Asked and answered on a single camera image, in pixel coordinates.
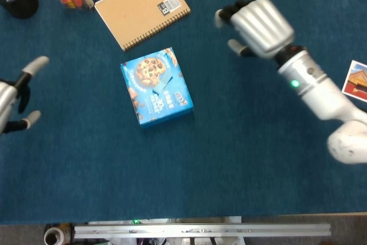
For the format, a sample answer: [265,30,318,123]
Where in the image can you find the small blue paper scrap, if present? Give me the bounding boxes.
[151,75,174,96]

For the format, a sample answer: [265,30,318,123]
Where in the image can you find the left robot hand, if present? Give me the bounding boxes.
[0,56,50,135]

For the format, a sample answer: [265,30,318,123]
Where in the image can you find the red palace postcard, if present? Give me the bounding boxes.
[341,59,367,103]

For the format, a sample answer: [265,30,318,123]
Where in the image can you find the kraft spiral notebook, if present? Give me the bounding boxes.
[94,0,192,52]

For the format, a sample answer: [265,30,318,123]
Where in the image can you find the teal felt table mat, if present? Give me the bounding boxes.
[0,0,367,225]

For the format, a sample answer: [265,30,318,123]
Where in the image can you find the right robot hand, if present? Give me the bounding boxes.
[214,0,296,60]

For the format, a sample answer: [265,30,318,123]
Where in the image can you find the blue cookie box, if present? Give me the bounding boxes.
[120,46,194,129]

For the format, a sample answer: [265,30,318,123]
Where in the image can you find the aluminium profile rail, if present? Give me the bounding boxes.
[73,223,332,239]

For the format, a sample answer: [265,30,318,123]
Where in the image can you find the clear tape roll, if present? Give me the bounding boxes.
[43,225,72,245]

